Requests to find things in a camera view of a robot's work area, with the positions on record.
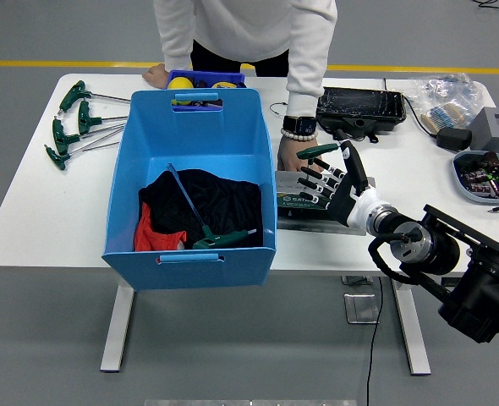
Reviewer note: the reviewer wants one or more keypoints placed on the person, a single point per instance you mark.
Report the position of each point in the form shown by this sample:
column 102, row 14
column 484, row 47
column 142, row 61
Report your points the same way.
column 245, row 25

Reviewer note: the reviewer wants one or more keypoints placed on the person's left hand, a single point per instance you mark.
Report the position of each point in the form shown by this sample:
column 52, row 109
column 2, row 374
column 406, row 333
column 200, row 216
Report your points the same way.
column 289, row 156

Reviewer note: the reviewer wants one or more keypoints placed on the person's right forearm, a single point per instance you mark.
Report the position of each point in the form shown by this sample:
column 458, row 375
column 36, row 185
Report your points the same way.
column 175, row 46

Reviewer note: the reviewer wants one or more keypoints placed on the yellow ball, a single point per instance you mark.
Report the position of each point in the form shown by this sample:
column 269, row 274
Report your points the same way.
column 179, row 82

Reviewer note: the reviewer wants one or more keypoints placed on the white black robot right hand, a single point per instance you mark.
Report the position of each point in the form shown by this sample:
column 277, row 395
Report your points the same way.
column 355, row 199

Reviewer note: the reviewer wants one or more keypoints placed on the red cloth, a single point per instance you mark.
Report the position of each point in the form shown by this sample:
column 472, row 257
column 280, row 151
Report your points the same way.
column 146, row 237

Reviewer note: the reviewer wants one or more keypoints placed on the large light blue plastic bin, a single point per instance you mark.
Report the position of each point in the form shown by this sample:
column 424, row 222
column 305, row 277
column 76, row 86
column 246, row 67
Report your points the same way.
column 190, row 139

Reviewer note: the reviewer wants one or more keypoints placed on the black wristwatch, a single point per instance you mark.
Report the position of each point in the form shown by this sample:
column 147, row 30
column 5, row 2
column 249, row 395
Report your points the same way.
column 298, row 124

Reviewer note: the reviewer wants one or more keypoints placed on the person's left forearm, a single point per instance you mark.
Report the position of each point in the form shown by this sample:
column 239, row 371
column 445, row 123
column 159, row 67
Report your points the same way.
column 308, row 84

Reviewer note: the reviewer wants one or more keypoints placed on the grey bracket under table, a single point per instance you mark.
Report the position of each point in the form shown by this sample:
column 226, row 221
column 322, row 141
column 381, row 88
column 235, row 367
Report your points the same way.
column 355, row 281

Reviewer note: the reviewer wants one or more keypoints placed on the clear bag of resistors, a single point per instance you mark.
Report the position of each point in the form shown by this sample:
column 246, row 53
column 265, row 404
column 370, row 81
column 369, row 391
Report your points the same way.
column 444, row 84

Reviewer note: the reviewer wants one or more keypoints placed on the yellow tape measure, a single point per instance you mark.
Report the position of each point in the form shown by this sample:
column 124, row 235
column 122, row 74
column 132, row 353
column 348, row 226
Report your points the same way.
column 224, row 84

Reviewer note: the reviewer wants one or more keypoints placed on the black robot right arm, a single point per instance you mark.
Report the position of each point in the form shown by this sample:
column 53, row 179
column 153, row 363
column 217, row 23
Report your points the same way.
column 444, row 249

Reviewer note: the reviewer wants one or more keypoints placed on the electronic parts pile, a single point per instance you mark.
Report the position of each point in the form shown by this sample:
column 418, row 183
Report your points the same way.
column 482, row 177

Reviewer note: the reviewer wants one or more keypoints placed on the grey metal hex key stand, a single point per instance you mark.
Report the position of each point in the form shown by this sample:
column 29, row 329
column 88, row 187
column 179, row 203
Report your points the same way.
column 296, row 199

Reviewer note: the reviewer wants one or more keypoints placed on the light blue shallow bowl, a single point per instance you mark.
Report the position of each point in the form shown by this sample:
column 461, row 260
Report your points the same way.
column 465, row 190

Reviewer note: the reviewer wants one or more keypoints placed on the small dark blue bin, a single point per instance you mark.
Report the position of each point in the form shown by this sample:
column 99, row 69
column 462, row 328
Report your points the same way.
column 207, row 76

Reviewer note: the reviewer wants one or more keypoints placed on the metal floor plate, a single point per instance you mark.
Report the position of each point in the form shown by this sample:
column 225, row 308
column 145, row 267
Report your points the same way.
column 361, row 308

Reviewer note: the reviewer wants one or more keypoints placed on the person's right hand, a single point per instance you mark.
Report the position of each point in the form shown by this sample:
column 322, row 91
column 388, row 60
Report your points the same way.
column 156, row 76

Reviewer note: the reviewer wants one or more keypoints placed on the black power adapter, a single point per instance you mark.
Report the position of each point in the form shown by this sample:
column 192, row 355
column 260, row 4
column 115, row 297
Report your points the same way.
column 454, row 138

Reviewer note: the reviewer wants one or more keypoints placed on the grey foam block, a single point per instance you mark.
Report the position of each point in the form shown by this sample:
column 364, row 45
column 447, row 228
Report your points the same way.
column 486, row 131

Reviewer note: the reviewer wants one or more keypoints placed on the black cloth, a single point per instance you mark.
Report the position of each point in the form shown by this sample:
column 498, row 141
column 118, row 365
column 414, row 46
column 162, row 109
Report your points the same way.
column 224, row 199

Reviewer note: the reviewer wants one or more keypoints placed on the black cracked-screen device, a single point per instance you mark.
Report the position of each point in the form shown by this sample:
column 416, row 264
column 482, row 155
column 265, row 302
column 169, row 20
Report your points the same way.
column 359, row 103

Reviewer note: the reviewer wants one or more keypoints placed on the white table leg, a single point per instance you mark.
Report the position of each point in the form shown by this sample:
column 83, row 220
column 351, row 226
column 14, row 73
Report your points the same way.
column 116, row 330
column 414, row 338

